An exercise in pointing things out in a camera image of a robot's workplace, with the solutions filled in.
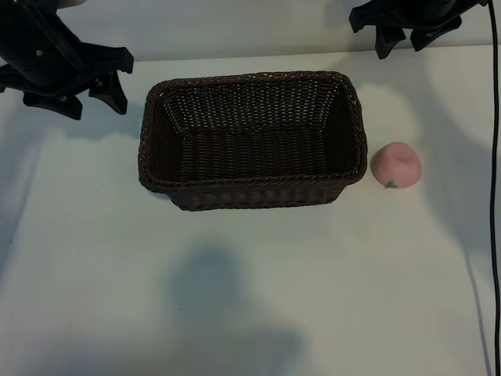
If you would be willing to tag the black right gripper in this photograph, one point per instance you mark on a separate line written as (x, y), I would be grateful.
(415, 13)

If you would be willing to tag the dark brown wicker basket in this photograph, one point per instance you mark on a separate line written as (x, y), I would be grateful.
(254, 156)

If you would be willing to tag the pink toy peach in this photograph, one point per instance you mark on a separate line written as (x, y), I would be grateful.
(395, 164)

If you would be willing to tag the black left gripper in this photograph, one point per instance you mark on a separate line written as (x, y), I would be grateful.
(39, 51)

